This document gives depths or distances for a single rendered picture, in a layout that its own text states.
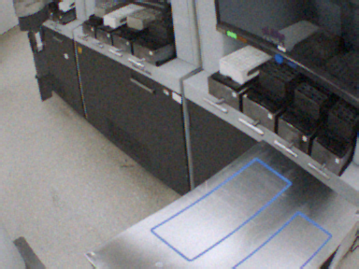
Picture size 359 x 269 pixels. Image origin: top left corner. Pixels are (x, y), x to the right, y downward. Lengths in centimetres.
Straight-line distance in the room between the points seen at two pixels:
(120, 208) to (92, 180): 26
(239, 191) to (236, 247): 19
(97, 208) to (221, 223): 126
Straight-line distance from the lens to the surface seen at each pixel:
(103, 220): 220
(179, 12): 165
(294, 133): 135
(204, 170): 184
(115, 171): 243
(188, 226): 107
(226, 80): 150
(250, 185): 115
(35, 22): 82
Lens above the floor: 165
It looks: 40 degrees down
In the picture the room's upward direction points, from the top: 6 degrees counter-clockwise
